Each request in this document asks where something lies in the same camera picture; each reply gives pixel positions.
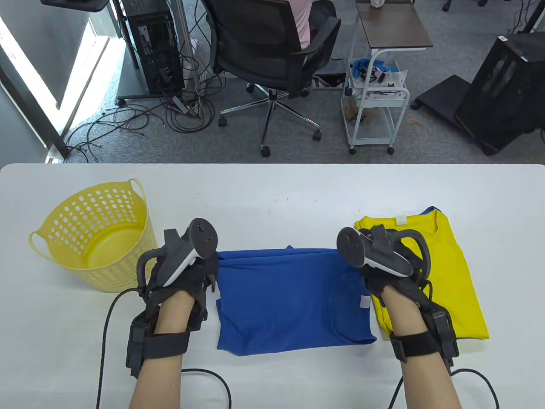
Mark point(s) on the clear bag of papers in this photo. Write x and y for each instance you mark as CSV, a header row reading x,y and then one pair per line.
x,y
394,79

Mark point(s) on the white rolling utility cart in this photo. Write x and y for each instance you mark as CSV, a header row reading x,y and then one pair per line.
x,y
370,141

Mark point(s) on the black wheeled platform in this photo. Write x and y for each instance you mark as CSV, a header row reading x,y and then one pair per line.
x,y
443,93

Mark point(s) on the black floor box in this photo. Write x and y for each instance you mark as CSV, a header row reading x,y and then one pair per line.
x,y
332,80

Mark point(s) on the white crumpled object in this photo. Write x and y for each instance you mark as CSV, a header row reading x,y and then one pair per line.
x,y
377,3

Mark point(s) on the black window frame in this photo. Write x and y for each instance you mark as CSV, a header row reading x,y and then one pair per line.
x,y
30,108

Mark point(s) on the black computer tower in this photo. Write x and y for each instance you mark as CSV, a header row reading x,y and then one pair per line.
x,y
155,51

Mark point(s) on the black stand pole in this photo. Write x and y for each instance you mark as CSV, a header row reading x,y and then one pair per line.
x,y
534,17

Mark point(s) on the black desk top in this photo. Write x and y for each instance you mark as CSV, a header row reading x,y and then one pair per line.
x,y
72,3

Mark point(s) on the grey power strip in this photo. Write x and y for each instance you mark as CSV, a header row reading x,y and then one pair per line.
x,y
179,104

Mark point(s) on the brown bag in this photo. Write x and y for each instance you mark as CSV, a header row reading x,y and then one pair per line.
x,y
351,108

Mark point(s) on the blue cloth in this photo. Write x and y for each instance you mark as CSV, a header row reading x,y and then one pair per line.
x,y
362,66

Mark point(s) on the black chair base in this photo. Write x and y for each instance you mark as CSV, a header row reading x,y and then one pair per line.
x,y
446,6

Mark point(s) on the brown top side table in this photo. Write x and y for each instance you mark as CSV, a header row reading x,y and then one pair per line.
x,y
391,25

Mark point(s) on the person's left forearm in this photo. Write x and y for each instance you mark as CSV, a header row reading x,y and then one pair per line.
x,y
166,375

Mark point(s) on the grey handheld controller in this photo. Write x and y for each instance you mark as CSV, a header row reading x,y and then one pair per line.
x,y
351,247
204,236

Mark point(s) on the person's right forearm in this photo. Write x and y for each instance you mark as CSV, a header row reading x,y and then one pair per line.
x,y
421,379

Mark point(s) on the blue t-shirt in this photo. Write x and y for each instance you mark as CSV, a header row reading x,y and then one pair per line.
x,y
289,298
432,209

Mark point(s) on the person's right hand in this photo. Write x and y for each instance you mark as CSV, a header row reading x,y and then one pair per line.
x,y
415,289

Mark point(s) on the yellow perforated laundry basket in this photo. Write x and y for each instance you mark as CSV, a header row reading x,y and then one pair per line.
x,y
127,268

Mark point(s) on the black computer case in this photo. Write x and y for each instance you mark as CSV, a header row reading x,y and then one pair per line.
x,y
502,98

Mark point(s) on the yellow t-shirt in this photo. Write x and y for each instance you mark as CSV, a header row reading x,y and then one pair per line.
x,y
451,277

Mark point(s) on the person's left hand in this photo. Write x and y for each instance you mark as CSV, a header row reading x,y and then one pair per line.
x,y
200,277

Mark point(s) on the black mesh office chair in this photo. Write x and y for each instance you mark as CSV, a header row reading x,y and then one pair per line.
x,y
264,55

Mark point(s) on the grey rolling desk base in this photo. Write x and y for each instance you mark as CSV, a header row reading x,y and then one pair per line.
x,y
132,81

